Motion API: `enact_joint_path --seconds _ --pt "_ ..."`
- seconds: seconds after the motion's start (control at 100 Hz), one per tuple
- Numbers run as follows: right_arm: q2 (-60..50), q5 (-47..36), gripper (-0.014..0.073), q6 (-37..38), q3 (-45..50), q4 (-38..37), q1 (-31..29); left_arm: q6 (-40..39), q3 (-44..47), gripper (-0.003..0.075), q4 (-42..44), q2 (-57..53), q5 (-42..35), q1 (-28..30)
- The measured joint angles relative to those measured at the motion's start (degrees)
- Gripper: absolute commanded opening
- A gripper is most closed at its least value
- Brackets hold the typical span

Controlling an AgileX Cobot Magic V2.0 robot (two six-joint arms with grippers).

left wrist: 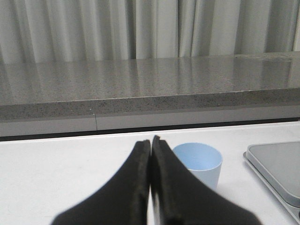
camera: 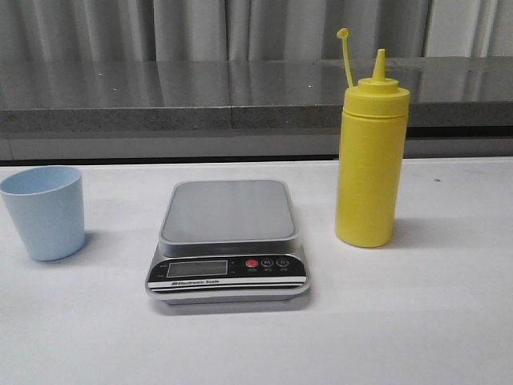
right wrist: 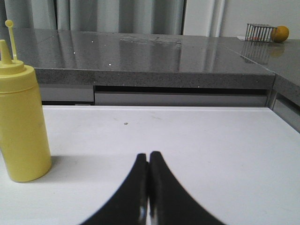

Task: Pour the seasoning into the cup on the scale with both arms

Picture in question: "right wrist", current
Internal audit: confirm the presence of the grey stone counter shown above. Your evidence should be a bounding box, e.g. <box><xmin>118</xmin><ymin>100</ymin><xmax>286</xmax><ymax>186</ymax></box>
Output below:
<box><xmin>14</xmin><ymin>28</ymin><xmax>300</xmax><ymax>104</ymax></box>

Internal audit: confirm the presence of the grey cabinet drawer front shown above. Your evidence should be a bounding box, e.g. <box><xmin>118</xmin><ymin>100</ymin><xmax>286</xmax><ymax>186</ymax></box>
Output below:
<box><xmin>95</xmin><ymin>92</ymin><xmax>267</xmax><ymax>107</ymax></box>

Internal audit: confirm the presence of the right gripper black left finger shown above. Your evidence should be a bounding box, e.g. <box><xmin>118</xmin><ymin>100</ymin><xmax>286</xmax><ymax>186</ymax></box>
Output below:
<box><xmin>83</xmin><ymin>153</ymin><xmax>148</xmax><ymax>225</ymax></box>

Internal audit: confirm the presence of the metal wire rack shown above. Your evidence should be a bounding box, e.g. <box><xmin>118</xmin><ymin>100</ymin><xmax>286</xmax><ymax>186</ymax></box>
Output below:
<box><xmin>245</xmin><ymin>23</ymin><xmax>277</xmax><ymax>42</ymax></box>

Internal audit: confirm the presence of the orange fruit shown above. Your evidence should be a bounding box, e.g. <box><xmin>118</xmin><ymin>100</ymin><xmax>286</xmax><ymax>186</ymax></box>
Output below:
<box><xmin>270</xmin><ymin>26</ymin><xmax>289</xmax><ymax>43</ymax></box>

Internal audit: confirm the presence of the grey curtain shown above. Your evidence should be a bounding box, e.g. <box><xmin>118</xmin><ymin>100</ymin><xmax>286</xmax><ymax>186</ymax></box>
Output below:
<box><xmin>0</xmin><ymin>0</ymin><xmax>186</xmax><ymax>35</ymax></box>

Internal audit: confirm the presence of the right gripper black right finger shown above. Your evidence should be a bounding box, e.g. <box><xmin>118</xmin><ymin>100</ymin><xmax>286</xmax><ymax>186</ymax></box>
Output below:
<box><xmin>149</xmin><ymin>151</ymin><xmax>223</xmax><ymax>225</ymax></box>

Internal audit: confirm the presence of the yellow squeeze bottle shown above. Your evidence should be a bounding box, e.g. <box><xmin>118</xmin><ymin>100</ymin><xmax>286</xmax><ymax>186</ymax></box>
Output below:
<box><xmin>0</xmin><ymin>20</ymin><xmax>52</xmax><ymax>182</ymax></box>

